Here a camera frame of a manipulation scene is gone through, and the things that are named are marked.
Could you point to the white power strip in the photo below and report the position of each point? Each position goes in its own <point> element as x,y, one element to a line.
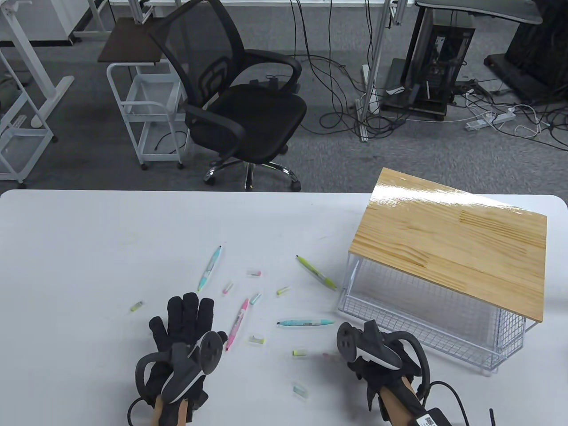
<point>488,120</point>

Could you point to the black computer tower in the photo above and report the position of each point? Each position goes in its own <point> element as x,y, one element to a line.
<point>439,57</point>

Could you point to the grey desk top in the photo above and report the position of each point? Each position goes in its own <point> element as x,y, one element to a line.
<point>488,11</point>

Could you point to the aluminium frame leg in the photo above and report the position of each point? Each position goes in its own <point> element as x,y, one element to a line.
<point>376,57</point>

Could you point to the grey black hand tracker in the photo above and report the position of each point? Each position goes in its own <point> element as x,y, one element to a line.
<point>377,348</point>
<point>182,377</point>

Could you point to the teal highlighter cap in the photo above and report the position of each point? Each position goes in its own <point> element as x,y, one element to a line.
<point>254,298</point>
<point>300,390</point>

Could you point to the person's right forearm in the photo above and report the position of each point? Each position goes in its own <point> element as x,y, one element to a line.
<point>392,397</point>

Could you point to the black wrist-worn box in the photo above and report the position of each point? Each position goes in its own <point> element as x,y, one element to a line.
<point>432,419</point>

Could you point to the green double-ended highlighter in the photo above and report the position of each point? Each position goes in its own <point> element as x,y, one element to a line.
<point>316,272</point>

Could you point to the white cabinet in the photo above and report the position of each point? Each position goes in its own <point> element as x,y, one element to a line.
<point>53,17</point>

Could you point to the green highlighter cap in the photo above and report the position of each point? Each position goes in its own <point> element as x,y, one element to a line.
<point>136,305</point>
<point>256,340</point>
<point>299,353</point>
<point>283,290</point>

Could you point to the pink double-ended highlighter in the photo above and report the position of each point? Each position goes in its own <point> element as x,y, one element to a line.
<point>237,324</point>

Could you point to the teal double-ended highlighter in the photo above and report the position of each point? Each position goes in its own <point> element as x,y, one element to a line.
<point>208,270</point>
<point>306,322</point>

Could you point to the person's left forearm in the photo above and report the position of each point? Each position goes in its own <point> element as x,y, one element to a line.
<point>157,412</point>

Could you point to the white standing desk leg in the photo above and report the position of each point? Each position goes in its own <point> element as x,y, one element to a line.
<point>52,95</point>

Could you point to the person's left hand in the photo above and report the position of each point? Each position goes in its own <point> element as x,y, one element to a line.
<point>186,310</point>

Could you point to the white cart with brown top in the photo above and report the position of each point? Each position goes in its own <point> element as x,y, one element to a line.
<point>133,42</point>

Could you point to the black mesh office chair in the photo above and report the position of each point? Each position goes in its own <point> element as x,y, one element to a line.
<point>248,111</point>

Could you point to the black stand base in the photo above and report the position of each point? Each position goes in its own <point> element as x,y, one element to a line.
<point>532,53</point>

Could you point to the person's right hand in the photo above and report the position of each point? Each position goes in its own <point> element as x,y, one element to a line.
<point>372,377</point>

